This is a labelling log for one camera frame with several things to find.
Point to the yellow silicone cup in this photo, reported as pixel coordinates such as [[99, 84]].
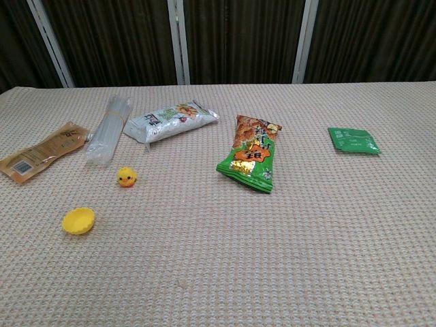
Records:
[[78, 223]]

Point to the small green sachet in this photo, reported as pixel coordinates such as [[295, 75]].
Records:
[[352, 140]]

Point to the white metal frame post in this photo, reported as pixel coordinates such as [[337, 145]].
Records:
[[178, 44], [51, 42], [304, 44]]

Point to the small yellow toy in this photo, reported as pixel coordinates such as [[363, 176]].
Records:
[[127, 177]]

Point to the white snack bag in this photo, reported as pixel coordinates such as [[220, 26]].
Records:
[[170, 125]]

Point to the brown transparent refill pouch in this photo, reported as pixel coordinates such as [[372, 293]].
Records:
[[37, 154]]

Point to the green orange snack bag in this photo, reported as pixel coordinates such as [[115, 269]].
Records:
[[250, 156]]

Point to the dark pleated curtain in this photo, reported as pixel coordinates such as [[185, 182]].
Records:
[[238, 34]]

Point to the beige woven tablecloth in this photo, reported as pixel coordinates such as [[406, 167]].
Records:
[[238, 238]]

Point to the clear plastic straw bundle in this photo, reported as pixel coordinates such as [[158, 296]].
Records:
[[105, 136]]

